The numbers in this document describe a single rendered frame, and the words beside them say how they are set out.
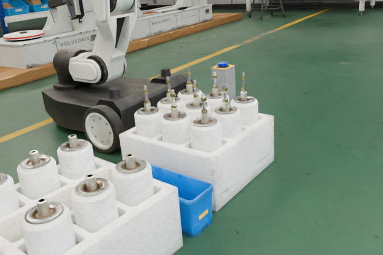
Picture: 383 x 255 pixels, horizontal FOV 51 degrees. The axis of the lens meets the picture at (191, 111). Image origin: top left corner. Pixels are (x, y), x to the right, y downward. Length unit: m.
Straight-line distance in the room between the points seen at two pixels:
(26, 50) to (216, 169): 2.28
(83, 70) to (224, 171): 0.96
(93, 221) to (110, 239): 0.06
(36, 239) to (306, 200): 0.80
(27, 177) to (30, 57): 2.21
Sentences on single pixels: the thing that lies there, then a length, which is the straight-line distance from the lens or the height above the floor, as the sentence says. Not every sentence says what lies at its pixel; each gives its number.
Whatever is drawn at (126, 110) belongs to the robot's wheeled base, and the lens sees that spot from 1.65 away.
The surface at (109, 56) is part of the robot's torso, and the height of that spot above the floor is 0.35.
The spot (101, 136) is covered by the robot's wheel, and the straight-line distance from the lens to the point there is 1.69.
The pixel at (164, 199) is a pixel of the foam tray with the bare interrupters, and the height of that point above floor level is 0.17.
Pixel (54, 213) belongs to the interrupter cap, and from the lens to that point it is 0.87.
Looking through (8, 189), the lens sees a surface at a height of 0.24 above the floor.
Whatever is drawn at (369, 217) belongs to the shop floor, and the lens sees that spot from 1.27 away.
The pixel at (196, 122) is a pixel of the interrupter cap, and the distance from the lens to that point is 1.21.
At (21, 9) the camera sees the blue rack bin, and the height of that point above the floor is 0.33.
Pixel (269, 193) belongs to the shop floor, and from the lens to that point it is 1.33.
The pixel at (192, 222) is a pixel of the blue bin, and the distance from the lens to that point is 1.12.
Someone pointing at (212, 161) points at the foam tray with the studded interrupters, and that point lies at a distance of 1.16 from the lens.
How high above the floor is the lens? 0.69
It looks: 20 degrees down
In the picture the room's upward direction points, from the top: 4 degrees counter-clockwise
